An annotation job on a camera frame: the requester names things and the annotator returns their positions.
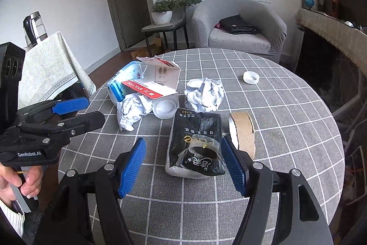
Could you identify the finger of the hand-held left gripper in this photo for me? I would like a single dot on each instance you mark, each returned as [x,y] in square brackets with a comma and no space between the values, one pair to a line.
[86,120]
[71,105]

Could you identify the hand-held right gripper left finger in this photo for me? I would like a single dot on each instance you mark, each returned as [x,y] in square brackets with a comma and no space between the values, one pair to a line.
[132,164]

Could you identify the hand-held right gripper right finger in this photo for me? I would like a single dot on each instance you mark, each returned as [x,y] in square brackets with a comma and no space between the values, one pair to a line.
[233,164]

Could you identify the black tissue packet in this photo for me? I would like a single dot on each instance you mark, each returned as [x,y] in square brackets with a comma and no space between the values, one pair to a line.
[195,130]

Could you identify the large white plastic lid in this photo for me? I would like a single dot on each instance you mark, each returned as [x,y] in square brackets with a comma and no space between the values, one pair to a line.
[165,108]

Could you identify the person's left forearm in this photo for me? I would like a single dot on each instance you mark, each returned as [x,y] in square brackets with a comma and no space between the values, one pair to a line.
[10,219]

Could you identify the person's left hand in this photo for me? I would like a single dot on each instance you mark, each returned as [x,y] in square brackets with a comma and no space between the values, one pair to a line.
[31,181]

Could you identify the cardboard tape roll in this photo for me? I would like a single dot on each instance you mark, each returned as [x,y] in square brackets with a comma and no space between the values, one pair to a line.
[243,130]

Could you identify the crumpled white paper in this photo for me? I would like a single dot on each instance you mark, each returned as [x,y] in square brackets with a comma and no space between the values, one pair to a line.
[129,113]
[203,94]

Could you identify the white patterned table cover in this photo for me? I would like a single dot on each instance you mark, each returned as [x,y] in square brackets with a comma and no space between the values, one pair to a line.
[48,67]

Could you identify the blue and white tissue pack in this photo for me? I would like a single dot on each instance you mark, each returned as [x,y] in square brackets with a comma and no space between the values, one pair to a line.
[126,71]

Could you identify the grey checked tablecloth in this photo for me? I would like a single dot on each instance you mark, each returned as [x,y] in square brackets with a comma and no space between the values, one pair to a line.
[286,124]

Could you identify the glass kettle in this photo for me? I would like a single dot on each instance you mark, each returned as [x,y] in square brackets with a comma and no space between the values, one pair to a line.
[38,25]

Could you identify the small white bottle cap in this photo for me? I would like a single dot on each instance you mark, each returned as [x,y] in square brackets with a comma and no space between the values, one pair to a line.
[251,78]

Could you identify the red and white cardboard box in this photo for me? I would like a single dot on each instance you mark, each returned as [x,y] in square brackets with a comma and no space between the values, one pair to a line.
[163,72]

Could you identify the potted plant in white pot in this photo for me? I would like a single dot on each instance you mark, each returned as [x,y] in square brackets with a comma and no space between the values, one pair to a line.
[162,16]

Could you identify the pink cloth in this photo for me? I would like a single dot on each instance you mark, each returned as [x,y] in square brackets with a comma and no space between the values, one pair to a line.
[218,26]

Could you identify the black handbag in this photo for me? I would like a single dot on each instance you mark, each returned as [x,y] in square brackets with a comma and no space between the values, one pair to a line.
[236,24]

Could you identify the grey armchair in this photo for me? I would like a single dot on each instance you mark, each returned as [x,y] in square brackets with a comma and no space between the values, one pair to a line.
[263,21]

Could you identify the beige fringed cloth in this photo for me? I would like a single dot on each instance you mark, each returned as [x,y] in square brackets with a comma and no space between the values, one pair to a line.
[329,29]

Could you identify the small blue globe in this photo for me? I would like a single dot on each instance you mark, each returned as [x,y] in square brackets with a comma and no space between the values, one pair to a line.
[309,1]

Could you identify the dark wooden box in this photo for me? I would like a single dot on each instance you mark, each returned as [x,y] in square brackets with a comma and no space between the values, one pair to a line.
[331,6]

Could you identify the dark monitor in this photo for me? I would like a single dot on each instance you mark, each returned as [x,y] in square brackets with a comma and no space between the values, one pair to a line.
[349,4]

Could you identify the white desk frame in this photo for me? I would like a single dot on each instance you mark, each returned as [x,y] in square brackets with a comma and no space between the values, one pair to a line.
[348,103]

